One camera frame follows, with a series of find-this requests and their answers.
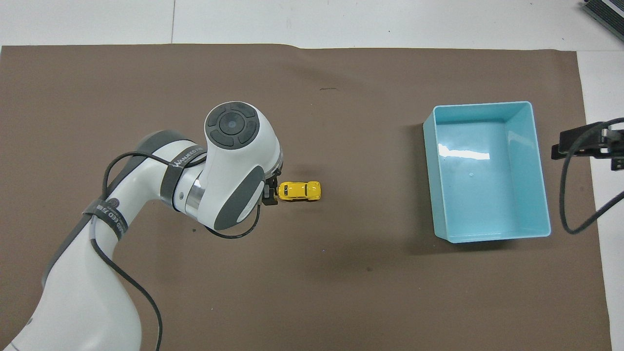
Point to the yellow toy beetle car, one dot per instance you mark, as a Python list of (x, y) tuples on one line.
[(298, 190)]

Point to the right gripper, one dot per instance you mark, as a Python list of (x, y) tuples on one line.
[(617, 146)]

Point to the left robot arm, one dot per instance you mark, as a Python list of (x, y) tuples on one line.
[(97, 292)]

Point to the light blue plastic bin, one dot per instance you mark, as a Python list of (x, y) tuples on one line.
[(487, 170)]

